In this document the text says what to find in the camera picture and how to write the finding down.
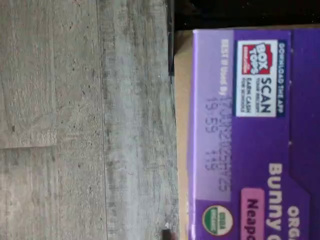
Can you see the purple Annie's box pink label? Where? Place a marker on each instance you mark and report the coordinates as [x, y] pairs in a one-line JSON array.
[[250, 150]]

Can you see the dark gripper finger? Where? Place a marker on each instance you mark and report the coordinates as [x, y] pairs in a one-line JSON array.
[[169, 235]]

